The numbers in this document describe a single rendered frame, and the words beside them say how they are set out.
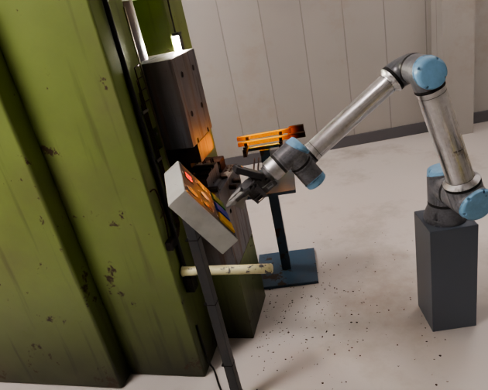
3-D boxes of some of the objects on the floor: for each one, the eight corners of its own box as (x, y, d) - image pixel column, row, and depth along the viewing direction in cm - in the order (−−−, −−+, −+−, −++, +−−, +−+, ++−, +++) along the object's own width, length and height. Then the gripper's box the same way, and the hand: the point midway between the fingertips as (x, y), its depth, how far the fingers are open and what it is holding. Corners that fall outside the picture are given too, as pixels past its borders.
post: (245, 398, 218) (190, 200, 174) (242, 405, 214) (187, 205, 170) (237, 398, 219) (181, 201, 175) (235, 405, 215) (178, 206, 171)
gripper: (280, 185, 172) (239, 222, 174) (273, 177, 180) (235, 212, 183) (266, 170, 169) (225, 207, 171) (260, 162, 177) (221, 199, 179)
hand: (227, 203), depth 175 cm, fingers closed
